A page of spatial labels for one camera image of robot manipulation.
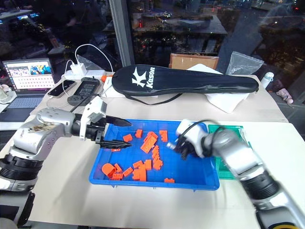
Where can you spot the brown cardboard box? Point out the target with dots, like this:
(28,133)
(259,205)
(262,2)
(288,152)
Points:
(186,62)

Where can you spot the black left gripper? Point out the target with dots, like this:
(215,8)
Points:
(95,133)

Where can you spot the black handheld device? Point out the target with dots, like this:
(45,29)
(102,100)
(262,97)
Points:
(87,89)

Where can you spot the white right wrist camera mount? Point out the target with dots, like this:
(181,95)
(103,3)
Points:
(193,133)

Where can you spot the black smartphone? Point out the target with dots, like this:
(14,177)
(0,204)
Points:
(62,88)

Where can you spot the white cup with toy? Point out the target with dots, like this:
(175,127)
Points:
(6,94)

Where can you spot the small orange brick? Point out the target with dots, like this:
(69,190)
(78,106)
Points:
(159,164)
(169,180)
(148,164)
(118,167)
(137,164)
(116,150)
(127,138)
(163,135)
(128,171)
(117,176)
(139,133)

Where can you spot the grey window frame post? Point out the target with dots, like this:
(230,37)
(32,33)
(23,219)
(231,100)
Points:
(120,31)

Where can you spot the blue plastic bin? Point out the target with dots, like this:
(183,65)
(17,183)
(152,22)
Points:
(181,171)

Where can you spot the green plastic bin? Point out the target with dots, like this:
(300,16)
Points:
(222,170)

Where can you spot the white bottle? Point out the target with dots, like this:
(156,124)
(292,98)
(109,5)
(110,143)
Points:
(267,80)

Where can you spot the white flat box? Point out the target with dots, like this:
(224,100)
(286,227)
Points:
(110,93)

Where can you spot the clear plastic zip bag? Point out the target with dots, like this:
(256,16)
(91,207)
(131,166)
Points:
(243,63)

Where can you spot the long orange brick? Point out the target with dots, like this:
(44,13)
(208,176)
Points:
(156,152)

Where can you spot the small orange cap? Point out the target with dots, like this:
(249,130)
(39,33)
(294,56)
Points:
(103,78)

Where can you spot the open grey laptop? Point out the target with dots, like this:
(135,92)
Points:
(28,78)

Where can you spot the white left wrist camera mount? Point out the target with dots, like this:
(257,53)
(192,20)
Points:
(95,105)

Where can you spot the white power strip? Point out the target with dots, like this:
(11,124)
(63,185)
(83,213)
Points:
(93,73)

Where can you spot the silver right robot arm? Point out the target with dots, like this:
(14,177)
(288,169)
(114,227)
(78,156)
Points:
(240,155)

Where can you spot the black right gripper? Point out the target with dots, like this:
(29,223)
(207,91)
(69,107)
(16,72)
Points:
(187,145)

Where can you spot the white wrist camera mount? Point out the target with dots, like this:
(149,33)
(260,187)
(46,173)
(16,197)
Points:
(95,105)
(193,133)

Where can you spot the black Kason racket bag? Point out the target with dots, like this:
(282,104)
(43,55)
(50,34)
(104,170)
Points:
(190,82)

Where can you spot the large hollow orange brick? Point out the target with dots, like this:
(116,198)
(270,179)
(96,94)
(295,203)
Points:
(146,145)

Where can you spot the rounded orange brick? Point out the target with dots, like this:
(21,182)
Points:
(107,169)

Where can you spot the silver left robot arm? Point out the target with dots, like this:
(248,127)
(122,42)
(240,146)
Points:
(35,134)

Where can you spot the white charger plug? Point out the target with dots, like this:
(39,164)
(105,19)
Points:
(77,68)

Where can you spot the white paper sheet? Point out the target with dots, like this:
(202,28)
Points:
(226,102)

